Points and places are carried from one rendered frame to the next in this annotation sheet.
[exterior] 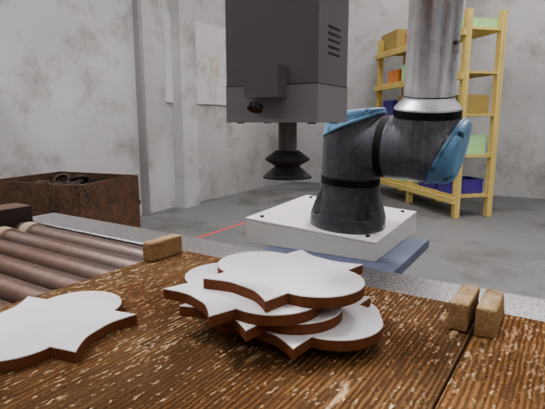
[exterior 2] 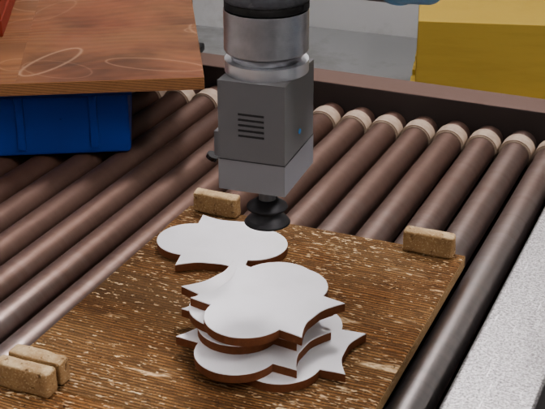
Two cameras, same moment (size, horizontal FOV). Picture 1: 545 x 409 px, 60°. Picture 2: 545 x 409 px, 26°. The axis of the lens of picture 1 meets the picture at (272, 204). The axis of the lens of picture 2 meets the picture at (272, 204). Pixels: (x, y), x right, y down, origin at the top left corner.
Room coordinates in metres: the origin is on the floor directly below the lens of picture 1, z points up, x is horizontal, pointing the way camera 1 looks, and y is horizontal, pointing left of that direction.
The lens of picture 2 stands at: (0.25, -1.00, 1.56)
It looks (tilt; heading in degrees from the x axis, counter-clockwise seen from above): 25 degrees down; 80
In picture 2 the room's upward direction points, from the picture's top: straight up
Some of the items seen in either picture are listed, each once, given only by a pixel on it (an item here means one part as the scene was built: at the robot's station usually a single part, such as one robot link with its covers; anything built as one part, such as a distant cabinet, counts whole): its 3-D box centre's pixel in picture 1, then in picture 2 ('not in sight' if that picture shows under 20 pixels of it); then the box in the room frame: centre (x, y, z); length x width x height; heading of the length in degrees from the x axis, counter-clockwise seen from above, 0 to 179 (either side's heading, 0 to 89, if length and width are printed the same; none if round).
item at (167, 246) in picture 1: (163, 247); (429, 242); (0.63, 0.15, 0.95); 0.06 x 0.02 x 0.03; 147
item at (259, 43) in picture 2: not in sight; (267, 32); (0.41, -0.01, 1.26); 0.08 x 0.08 x 0.05
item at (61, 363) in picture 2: not in sight; (38, 364); (0.19, -0.03, 0.95); 0.06 x 0.02 x 0.03; 147
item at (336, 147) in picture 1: (356, 141); not in sight; (0.93, -0.16, 1.08); 0.13 x 0.12 x 0.14; 58
